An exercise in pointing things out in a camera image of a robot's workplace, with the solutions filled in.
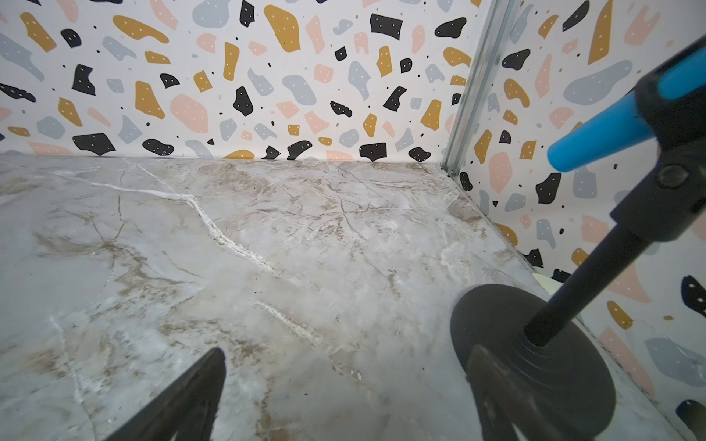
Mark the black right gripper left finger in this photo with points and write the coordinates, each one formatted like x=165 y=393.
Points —
x=186 y=409

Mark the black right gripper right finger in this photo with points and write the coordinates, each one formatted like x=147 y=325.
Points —
x=506 y=406

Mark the blue toy microphone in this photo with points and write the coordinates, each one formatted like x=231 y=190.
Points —
x=667 y=104

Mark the aluminium corner post right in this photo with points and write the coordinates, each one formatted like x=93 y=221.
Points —
x=486 y=61

